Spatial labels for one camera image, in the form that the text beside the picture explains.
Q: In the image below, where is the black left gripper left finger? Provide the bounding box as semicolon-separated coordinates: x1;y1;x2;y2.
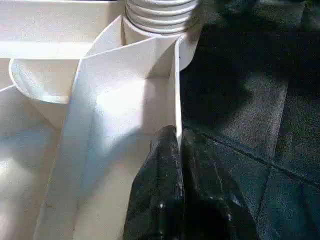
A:
122;124;186;240

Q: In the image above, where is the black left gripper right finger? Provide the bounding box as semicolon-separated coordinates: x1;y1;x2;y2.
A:
181;128;258;240

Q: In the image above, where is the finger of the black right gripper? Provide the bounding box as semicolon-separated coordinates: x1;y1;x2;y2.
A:
184;0;226;33

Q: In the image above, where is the white plastic table leg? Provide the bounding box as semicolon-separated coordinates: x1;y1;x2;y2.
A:
123;0;198;35

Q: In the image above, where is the white plastic table top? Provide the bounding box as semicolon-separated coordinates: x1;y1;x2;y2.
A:
0;0;201;240

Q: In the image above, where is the black mat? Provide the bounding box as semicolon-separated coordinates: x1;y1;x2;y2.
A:
178;0;320;240

